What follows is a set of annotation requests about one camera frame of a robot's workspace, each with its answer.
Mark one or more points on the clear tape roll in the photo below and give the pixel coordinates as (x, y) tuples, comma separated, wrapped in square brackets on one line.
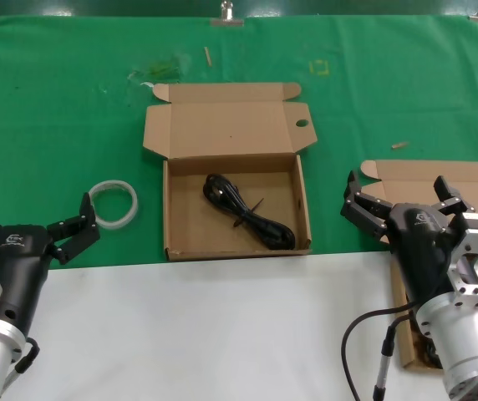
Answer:
[(132, 209)]

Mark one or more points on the green table cloth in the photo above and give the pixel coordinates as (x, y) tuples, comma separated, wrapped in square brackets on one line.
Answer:
[(55, 125)]

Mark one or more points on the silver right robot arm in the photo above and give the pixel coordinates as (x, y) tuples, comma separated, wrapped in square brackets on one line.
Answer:
[(460, 342)]

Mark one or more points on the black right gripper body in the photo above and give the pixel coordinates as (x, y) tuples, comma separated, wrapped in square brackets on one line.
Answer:
[(420, 250)]

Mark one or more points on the thin wooden stick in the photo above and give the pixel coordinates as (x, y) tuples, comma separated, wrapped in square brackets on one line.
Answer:
[(208, 56)]

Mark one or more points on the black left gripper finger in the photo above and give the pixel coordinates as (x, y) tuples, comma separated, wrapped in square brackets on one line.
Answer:
[(78, 234)]

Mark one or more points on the aluminium right wrist camera mount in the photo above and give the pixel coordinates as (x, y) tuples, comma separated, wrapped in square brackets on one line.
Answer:
[(475, 255)]

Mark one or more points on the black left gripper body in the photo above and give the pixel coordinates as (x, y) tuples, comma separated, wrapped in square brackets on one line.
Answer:
[(21, 267)]

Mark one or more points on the open cardboard box with hole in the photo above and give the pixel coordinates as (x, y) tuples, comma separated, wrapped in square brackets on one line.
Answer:
[(226, 121)]

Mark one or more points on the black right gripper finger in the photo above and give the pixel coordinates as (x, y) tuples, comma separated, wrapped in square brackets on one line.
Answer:
[(364, 213), (454, 202)]

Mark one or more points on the short wooden stick piece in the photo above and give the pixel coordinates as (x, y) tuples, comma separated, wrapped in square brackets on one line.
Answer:
[(400, 145)]

